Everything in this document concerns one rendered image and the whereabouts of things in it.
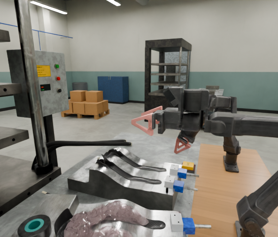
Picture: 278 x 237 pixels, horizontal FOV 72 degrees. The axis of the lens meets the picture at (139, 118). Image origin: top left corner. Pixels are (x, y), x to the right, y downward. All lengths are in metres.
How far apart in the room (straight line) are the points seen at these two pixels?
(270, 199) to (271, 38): 6.87
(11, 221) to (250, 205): 0.84
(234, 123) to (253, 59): 6.75
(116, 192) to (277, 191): 0.57
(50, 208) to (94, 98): 5.09
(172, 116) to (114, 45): 8.05
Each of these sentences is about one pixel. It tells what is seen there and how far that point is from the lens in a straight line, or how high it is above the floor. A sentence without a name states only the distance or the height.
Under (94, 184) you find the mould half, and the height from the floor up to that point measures 0.86.
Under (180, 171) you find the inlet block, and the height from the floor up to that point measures 0.90.
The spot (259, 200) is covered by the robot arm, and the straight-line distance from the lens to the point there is 0.70.
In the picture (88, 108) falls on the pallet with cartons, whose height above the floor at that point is 0.29.
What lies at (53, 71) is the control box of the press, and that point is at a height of 1.35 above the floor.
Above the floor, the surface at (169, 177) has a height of 0.92.
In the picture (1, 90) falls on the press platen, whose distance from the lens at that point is 1.10.
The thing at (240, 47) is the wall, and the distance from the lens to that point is 7.31.
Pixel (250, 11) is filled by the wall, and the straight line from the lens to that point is 7.49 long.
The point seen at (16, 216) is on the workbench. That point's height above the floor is 0.80.
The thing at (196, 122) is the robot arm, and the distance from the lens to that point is 0.58.
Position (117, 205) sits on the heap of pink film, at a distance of 0.69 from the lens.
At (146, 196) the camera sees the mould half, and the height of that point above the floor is 0.86.
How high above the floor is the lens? 1.36
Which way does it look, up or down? 14 degrees down
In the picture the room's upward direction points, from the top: straight up
